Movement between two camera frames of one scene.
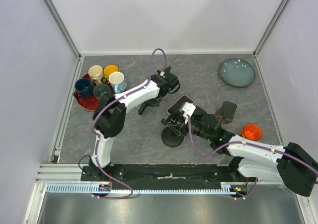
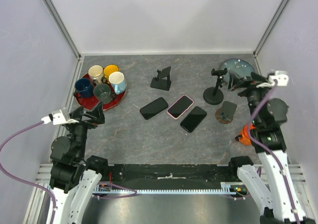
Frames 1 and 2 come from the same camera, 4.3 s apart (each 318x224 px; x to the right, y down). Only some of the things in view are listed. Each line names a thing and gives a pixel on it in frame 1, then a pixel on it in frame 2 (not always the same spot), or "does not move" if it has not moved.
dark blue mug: (83, 87) does not move
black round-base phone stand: (172, 135) -> (213, 96)
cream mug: (96, 72) does not move
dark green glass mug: (99, 89) does not move
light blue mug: (118, 82) does not move
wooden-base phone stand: (224, 114) does not move
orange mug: (251, 131) does not move
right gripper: (181, 125) -> (235, 81)
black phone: (142, 107) -> (154, 108)
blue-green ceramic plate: (237, 72) does not move
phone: (174, 109) does not move
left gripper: (152, 103) -> (97, 111)
